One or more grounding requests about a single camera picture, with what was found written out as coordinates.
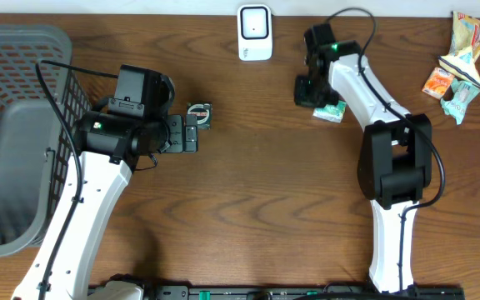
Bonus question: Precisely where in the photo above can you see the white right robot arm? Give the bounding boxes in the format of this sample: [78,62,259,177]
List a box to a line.
[295,41,432,293]

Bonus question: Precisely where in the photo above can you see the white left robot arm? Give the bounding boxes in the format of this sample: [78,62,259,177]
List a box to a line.
[12,112,198,299]

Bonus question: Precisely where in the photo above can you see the light blue wipes pack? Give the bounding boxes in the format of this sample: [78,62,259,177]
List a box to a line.
[440,79,480,125]

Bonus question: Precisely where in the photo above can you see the orange white snack bag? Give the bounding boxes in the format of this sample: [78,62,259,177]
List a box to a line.
[438,11,480,88]

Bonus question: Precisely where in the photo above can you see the teal tissue pack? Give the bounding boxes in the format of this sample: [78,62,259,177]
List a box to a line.
[312,101,347,123]

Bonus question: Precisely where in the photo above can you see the orange tissue pack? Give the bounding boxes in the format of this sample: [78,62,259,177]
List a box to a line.
[422,67,455,99]

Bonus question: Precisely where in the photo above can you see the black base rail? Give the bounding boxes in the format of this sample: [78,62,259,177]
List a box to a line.
[87,284,466,300]

